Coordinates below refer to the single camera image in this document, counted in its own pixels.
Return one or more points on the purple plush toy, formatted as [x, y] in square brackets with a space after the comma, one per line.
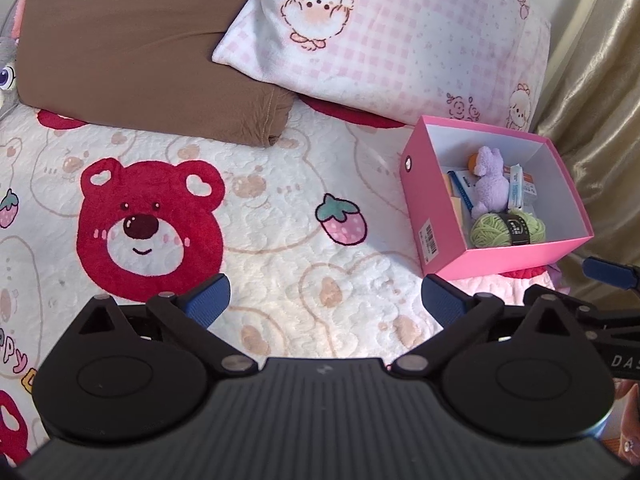
[490, 180]

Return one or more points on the pink cardboard box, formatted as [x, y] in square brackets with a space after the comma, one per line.
[432, 185]

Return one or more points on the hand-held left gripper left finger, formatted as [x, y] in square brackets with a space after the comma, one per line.
[207, 300]

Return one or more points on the blue wet wipes packet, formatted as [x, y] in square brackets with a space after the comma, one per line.
[462, 187]

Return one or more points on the green yarn ball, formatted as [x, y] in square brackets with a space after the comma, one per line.
[485, 230]

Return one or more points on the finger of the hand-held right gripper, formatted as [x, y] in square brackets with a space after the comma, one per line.
[610, 272]
[610, 317]

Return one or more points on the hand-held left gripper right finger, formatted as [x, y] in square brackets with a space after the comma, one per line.
[442, 300]

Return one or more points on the white tissue pack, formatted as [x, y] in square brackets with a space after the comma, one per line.
[517, 185]

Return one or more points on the orange makeup sponge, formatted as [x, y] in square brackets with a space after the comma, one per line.
[472, 162]

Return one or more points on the brown pillow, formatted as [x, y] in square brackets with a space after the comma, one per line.
[140, 45]

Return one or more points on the beige curtain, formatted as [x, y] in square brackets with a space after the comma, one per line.
[600, 110]

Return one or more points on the pink checked pillow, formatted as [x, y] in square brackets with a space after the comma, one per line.
[400, 35]

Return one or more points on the bear print blanket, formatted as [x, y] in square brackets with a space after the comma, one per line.
[280, 240]

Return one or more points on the grey bunny plush toy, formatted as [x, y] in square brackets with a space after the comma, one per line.
[7, 75]

